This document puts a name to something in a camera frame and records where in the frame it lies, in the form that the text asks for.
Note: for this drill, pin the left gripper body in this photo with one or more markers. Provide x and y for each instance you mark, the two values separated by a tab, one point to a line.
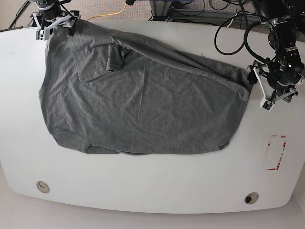
277	81

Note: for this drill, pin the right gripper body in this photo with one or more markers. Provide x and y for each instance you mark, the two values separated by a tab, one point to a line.
50	19

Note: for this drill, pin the grey t-shirt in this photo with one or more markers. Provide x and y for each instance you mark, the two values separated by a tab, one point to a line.
110	92

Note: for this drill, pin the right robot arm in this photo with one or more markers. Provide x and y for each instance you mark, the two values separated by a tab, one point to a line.
43	5

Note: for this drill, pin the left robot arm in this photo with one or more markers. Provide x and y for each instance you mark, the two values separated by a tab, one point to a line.
285	19

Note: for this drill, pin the red tape rectangle marking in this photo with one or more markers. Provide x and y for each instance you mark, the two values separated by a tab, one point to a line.
275	151

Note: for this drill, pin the right table grommet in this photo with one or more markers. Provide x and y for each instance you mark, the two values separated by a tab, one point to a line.
251	198

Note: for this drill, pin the table grommet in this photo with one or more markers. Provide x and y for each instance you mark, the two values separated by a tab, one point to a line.
42	187
251	198

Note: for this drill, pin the left table grommet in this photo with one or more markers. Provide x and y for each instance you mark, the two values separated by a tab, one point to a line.
42	187

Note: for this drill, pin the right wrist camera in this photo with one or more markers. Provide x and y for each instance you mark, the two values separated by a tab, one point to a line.
42	35

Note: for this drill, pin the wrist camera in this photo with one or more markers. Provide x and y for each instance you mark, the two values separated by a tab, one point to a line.
267	105
42	35

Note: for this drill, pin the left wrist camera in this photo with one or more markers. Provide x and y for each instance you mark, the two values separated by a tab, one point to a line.
267	105

